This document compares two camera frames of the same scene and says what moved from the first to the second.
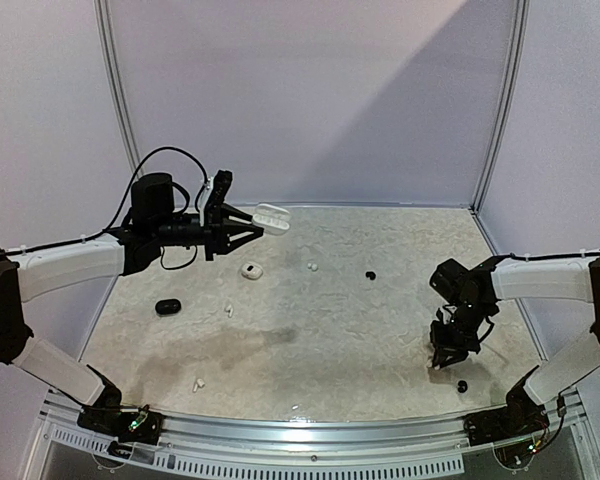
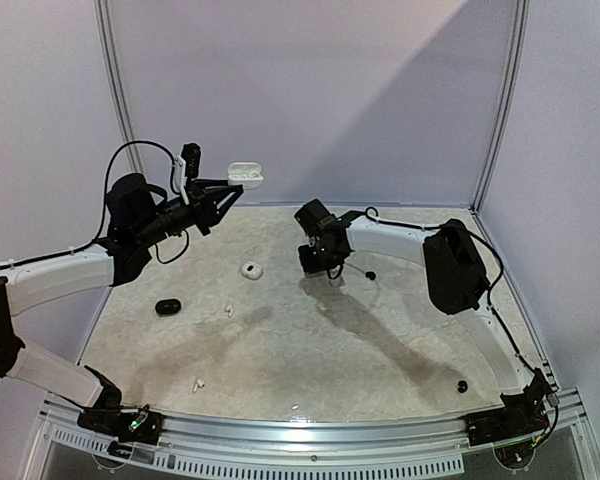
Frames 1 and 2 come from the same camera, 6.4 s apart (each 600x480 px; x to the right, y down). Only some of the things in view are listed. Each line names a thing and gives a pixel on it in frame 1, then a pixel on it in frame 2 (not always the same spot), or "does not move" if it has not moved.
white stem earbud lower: x=199 y=382 does not move
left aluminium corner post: x=116 y=82 does not move
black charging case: x=168 y=306 does not move
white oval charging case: x=274 y=220 → x=247 y=174
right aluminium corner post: x=502 y=123 does not move
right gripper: x=447 y=340 → x=315 y=258
